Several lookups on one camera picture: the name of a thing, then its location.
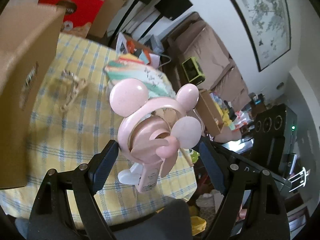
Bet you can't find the pink mouse-ear handheld fan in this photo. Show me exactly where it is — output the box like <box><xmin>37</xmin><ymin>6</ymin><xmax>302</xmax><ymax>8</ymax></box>
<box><xmin>110</xmin><ymin>79</ymin><xmax>202</xmax><ymax>193</ymax></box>

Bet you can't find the large brown cardboard carton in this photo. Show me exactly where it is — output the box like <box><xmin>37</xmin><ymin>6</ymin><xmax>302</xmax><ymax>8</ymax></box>
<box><xmin>83</xmin><ymin>0</ymin><xmax>127</xmax><ymax>38</ymax></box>

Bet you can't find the yellow plaid tablecloth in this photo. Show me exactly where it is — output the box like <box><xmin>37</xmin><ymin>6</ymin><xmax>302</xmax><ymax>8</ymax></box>
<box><xmin>1</xmin><ymin>34</ymin><xmax>197</xmax><ymax>225</ymax></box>

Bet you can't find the brown cardboard box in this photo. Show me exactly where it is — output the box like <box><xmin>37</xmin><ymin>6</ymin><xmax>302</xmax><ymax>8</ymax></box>
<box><xmin>1</xmin><ymin>4</ymin><xmax>65</xmax><ymax>189</ymax></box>

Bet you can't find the red gift box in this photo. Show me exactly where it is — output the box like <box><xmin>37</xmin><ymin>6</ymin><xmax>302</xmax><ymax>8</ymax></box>
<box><xmin>39</xmin><ymin>0</ymin><xmax>105</xmax><ymax>31</ymax></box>

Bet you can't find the black speaker cabinet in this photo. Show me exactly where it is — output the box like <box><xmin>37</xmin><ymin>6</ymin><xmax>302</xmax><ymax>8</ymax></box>
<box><xmin>250</xmin><ymin>103</ymin><xmax>298</xmax><ymax>178</ymax></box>

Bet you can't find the framed ink painting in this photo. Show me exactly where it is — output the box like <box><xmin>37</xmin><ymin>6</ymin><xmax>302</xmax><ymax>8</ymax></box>
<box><xmin>230</xmin><ymin>0</ymin><xmax>291</xmax><ymax>72</ymax></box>

